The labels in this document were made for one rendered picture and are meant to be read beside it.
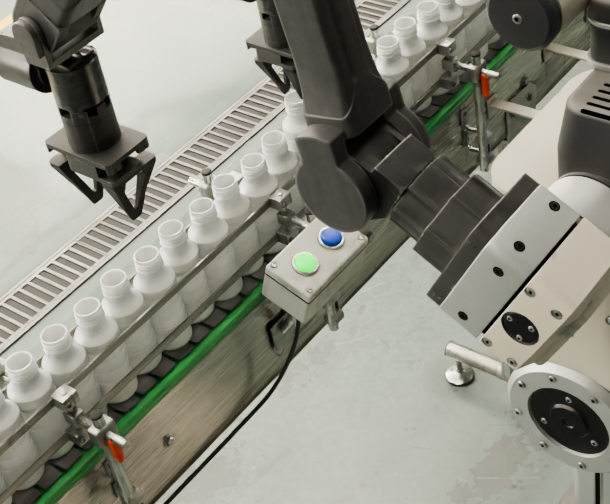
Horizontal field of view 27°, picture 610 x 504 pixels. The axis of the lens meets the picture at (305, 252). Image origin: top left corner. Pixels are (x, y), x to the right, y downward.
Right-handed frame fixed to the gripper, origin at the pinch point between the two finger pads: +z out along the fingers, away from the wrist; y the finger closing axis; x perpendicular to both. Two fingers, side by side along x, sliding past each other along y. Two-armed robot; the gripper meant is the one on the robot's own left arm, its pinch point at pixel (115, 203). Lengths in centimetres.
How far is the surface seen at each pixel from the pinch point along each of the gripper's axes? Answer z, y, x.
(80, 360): 27.9, -11.8, -4.6
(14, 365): 25.3, -16.5, -11.1
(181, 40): 140, -201, 189
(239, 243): 33.0, -12.7, 27.9
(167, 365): 40.0, -11.1, 7.9
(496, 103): 46, -8, 91
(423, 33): 27, -14, 80
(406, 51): 27, -14, 74
